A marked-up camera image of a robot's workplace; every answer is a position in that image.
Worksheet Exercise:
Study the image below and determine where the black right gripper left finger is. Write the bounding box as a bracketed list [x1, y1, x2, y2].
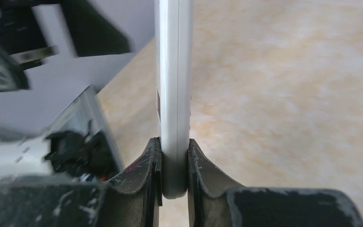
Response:
[0, 138, 161, 227]

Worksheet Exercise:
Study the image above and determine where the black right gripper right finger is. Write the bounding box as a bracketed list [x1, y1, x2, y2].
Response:
[188, 140, 363, 227]

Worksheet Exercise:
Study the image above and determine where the white remote control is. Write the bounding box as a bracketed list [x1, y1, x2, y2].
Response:
[155, 0, 193, 199]

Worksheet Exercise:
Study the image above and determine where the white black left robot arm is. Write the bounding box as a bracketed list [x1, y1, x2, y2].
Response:
[0, 0, 131, 183]

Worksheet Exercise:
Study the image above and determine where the aluminium frame rail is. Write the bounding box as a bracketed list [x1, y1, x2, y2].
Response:
[42, 85, 124, 173]

